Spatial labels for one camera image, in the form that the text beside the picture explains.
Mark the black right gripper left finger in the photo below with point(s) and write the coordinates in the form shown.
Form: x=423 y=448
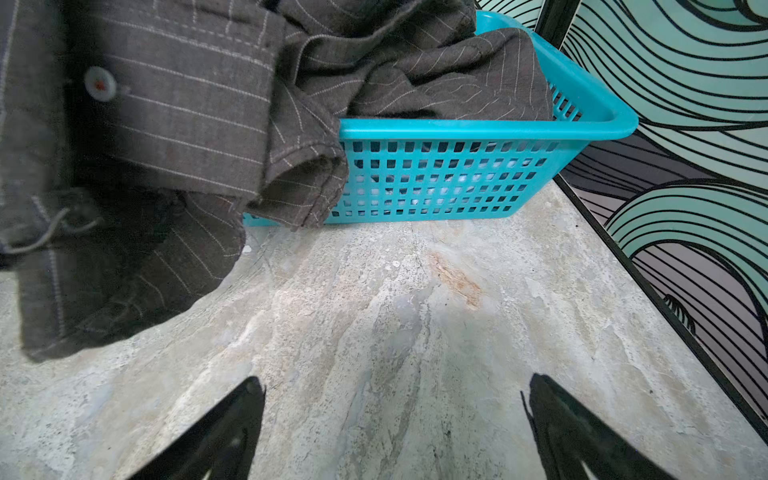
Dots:
x=220 y=445

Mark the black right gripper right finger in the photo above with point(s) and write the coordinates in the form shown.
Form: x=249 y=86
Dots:
x=574 y=443

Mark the dark grey pinstripe shirt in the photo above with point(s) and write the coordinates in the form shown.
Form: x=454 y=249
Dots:
x=135 y=135

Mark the teal plastic basket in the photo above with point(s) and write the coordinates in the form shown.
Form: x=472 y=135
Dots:
x=456 y=174

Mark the black vertical frame post right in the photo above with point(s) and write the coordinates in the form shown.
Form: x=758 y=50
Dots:
x=555 y=19

